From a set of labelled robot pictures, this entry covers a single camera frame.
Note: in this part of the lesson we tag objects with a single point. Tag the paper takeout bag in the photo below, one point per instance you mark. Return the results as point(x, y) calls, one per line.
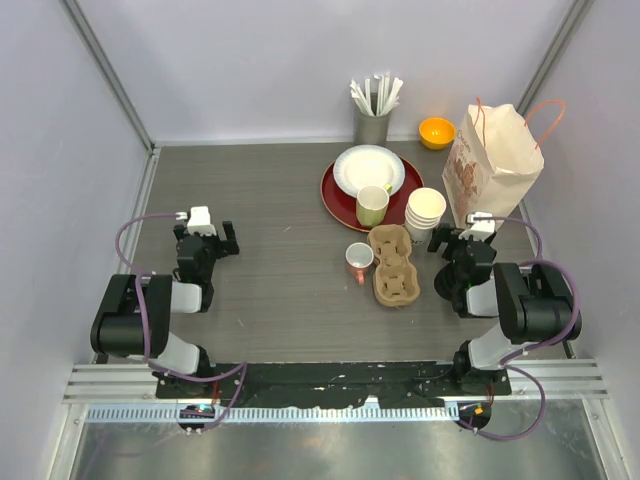
point(494, 160)

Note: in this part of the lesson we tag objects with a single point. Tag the orange bowl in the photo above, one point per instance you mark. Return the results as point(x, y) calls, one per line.
point(436, 133)

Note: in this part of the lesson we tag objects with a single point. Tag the red round tray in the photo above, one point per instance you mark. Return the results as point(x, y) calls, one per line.
point(342, 207)

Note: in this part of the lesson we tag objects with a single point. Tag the stack of white paper cups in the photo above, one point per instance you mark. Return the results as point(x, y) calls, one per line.
point(423, 212)

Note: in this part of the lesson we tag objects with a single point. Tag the aluminium frame rail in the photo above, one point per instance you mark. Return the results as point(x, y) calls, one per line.
point(119, 393)

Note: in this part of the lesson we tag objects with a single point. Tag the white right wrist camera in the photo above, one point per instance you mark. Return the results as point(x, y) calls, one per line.
point(480, 226)

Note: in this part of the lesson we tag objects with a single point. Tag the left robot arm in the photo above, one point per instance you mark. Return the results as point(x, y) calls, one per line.
point(133, 319)

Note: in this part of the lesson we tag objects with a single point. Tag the grey straw holder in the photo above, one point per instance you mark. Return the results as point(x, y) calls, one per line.
point(370, 130)

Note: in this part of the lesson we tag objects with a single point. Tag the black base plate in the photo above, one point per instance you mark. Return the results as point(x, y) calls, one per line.
point(342, 385)

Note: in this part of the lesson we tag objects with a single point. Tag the black cup lids stack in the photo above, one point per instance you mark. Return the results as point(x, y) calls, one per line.
point(445, 281)

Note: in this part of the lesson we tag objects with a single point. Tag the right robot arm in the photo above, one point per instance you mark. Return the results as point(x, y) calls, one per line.
point(533, 306)

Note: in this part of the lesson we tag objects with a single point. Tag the brown cardboard cup carrier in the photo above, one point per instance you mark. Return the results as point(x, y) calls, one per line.
point(395, 279)

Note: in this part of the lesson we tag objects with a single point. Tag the pink mug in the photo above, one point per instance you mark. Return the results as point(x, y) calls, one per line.
point(359, 257)

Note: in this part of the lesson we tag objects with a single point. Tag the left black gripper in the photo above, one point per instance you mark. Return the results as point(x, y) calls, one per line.
point(221, 246)

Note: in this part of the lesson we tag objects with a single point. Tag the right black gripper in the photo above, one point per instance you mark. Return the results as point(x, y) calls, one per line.
point(445, 234)

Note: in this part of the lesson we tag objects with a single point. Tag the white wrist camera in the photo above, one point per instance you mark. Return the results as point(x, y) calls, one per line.
point(199, 222)
point(480, 226)

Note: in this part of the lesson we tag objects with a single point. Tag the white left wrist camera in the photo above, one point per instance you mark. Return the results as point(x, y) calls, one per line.
point(199, 222)

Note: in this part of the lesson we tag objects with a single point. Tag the white wrapped straws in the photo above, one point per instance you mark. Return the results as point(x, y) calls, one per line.
point(378, 96)

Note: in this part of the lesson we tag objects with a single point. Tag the white paper plate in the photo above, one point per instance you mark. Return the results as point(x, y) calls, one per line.
point(368, 165)

